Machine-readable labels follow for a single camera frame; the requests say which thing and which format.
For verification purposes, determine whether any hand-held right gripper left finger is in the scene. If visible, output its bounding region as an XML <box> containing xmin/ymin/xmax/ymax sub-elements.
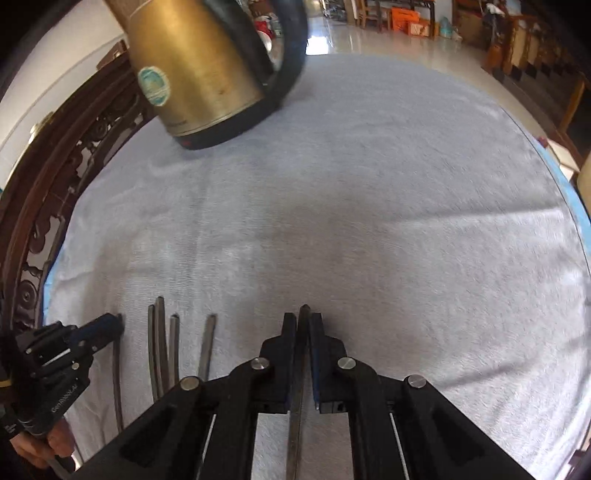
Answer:
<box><xmin>69</xmin><ymin>313</ymin><xmax>298</xmax><ymax>480</ymax></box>

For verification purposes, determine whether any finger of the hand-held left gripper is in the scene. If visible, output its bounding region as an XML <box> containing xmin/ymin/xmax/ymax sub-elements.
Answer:
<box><xmin>78</xmin><ymin>313</ymin><xmax>124</xmax><ymax>337</ymax></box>
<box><xmin>85</xmin><ymin>329</ymin><xmax>124</xmax><ymax>354</ymax></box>

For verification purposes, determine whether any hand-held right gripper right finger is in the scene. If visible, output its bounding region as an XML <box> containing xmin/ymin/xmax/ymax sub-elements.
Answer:
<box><xmin>310</xmin><ymin>313</ymin><xmax>536</xmax><ymax>480</ymax></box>

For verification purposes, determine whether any person's left hand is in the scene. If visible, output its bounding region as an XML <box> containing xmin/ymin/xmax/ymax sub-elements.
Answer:
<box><xmin>10</xmin><ymin>418</ymin><xmax>77</xmax><ymax>469</ymax></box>

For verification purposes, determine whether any carved dark wooden table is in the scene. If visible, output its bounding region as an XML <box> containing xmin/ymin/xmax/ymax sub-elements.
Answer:
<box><xmin>0</xmin><ymin>39</ymin><xmax>158</xmax><ymax>333</ymax></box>

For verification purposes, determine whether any grey table cloth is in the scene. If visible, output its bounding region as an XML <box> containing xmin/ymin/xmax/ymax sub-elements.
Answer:
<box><xmin>44</xmin><ymin>53</ymin><xmax>591</xmax><ymax>480</ymax></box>

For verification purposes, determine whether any bronze electric kettle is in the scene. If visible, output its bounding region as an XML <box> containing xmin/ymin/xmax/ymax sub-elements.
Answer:
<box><xmin>104</xmin><ymin>0</ymin><xmax>309</xmax><ymax>151</ymax></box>

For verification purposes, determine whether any small white stool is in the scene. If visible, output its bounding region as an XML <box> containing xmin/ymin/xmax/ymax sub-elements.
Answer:
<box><xmin>545</xmin><ymin>137</ymin><xmax>583</xmax><ymax>185</ymax></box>

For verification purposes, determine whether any wooden chair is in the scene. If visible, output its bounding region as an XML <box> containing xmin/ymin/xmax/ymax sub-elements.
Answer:
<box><xmin>358</xmin><ymin>0</ymin><xmax>393</xmax><ymax>31</ymax></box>

